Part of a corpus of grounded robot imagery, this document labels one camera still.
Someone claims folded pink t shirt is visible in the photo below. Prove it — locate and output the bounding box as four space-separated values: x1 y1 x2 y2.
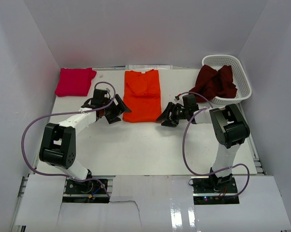
55 68 97 97

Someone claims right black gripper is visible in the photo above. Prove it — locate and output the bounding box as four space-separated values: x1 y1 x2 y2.
156 102 189 127

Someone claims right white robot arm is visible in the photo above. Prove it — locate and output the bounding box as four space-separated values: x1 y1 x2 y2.
156 92 250 193

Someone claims white plastic basket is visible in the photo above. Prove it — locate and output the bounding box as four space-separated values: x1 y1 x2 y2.
202 55 252 105

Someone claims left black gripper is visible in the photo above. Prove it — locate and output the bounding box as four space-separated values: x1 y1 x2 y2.
101 94 131 124

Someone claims dark red t shirt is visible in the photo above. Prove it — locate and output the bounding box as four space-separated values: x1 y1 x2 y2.
189 65 237 101

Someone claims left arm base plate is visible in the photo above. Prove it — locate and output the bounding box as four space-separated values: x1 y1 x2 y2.
64 179 108 195

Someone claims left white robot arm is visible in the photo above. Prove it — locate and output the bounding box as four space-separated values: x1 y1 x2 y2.
39 89 131 193

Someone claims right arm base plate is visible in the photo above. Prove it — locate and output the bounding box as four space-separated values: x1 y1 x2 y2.
188 177 238 193

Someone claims orange t shirt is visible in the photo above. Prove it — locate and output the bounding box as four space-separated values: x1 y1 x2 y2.
123 70 162 123

